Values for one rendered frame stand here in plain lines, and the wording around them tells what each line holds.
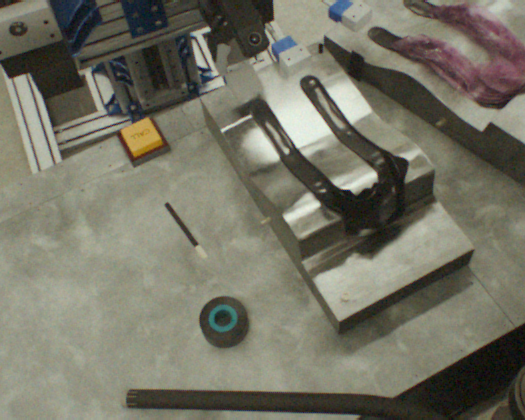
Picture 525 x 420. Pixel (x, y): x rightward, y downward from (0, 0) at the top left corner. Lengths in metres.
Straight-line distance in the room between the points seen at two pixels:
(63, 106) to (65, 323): 1.14
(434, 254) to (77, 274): 0.62
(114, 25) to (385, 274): 0.85
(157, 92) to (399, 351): 1.14
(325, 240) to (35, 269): 0.53
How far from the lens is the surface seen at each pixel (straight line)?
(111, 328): 1.32
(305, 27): 2.73
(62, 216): 1.44
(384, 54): 1.50
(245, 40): 1.23
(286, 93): 1.41
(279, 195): 1.25
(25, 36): 1.54
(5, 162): 2.59
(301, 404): 1.14
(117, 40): 1.77
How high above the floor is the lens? 1.99
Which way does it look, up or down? 60 degrees down
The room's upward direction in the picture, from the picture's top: 9 degrees counter-clockwise
